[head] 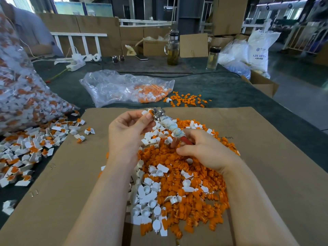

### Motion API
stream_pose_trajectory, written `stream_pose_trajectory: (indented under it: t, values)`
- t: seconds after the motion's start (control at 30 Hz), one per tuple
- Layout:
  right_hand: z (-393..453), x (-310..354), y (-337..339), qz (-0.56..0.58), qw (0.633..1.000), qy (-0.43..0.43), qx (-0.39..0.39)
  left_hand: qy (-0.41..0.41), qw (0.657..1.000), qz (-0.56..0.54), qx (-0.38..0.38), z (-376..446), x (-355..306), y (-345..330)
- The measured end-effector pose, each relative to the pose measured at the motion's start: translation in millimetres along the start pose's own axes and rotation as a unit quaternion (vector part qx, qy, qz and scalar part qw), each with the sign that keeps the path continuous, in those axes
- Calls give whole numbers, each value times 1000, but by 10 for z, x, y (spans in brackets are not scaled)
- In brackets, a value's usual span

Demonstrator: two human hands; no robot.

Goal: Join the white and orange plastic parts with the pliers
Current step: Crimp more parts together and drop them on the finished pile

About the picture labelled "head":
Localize person's left hand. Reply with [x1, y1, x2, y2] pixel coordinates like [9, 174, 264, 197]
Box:
[108, 110, 156, 171]

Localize person's right hand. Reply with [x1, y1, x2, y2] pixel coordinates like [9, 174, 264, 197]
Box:
[176, 128, 243, 176]

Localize silver red-handled pliers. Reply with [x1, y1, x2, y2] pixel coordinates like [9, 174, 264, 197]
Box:
[151, 107, 195, 147]

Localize pile of orange and white parts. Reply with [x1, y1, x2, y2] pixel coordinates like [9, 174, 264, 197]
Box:
[100, 118, 242, 240]

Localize pile of assembled white-orange parts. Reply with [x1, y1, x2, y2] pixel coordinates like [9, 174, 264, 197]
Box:
[0, 113, 87, 217]

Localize person's left forearm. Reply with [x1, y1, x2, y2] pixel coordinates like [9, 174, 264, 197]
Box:
[63, 165, 139, 246]

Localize scatter of orange offcuts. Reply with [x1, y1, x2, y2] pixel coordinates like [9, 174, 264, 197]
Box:
[164, 92, 212, 108]

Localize small clear plastic bag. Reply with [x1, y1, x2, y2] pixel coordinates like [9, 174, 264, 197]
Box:
[80, 69, 175, 108]

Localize brown cardboard sheet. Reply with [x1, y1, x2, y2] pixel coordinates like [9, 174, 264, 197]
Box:
[161, 106, 328, 246]
[0, 108, 165, 246]

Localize open brown cardboard box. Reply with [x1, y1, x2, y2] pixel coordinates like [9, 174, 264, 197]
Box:
[241, 70, 279, 98]

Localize glass bottle with black lid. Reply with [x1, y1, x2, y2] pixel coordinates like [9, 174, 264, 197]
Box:
[206, 46, 222, 70]

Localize clear blue plastic bag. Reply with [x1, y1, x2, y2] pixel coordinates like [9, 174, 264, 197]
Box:
[218, 40, 252, 80]

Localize white power strip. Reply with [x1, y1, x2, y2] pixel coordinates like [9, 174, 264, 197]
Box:
[54, 52, 102, 72]

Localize open cardboard box with paper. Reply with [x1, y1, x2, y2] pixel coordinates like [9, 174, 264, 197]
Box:
[136, 35, 172, 57]

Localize glass tea jar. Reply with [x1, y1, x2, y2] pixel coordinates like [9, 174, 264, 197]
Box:
[165, 30, 181, 66]

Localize flat brown cardboard panel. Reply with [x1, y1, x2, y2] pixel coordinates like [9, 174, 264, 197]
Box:
[180, 33, 209, 58]

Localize large clear bag of seals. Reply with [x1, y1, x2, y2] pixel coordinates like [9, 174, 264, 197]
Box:
[0, 13, 79, 135]

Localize white woven sack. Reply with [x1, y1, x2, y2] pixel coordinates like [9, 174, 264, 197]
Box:
[247, 19, 282, 78]

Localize row of upright cardboard sheets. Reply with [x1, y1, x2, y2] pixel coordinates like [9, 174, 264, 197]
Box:
[36, 13, 175, 57]

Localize tall brown cardboard box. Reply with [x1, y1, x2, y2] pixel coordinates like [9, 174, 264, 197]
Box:
[213, 0, 249, 36]

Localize dark steel pillar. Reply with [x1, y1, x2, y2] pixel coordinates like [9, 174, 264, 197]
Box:
[178, 0, 206, 34]

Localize white metal rack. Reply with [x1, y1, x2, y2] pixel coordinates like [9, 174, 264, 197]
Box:
[284, 23, 328, 54]

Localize white railing frame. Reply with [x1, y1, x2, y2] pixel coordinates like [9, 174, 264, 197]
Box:
[50, 32, 108, 57]

